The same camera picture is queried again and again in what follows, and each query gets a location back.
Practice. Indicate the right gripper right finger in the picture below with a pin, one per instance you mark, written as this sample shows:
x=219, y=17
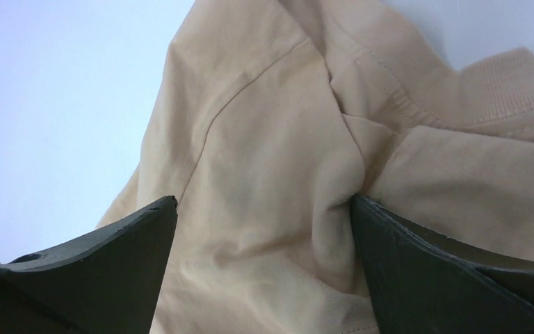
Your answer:
x=421, y=281

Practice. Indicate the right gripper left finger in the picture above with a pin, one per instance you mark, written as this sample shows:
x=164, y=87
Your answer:
x=105, y=281

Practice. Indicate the beige t shirt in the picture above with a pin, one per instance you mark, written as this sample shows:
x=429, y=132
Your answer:
x=272, y=114

